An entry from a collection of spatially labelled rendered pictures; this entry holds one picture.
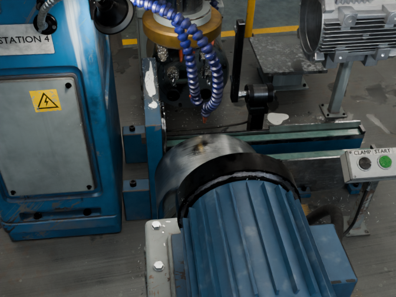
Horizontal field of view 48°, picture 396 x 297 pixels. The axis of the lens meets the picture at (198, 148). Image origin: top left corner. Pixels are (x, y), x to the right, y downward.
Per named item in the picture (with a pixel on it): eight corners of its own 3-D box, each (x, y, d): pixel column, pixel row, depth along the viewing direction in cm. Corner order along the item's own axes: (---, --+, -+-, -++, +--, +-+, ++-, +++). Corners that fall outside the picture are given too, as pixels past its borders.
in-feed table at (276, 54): (260, 99, 169) (263, 72, 161) (246, 62, 189) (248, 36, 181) (321, 96, 172) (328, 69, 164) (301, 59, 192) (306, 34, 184)
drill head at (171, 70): (151, 127, 138) (146, 55, 121) (146, 58, 168) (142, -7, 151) (231, 122, 140) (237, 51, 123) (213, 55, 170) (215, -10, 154)
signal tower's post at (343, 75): (325, 118, 161) (355, 7, 134) (318, 105, 167) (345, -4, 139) (346, 117, 162) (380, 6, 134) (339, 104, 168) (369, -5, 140)
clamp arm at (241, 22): (229, 103, 134) (236, 23, 117) (227, 97, 136) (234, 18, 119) (241, 102, 135) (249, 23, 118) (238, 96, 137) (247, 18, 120)
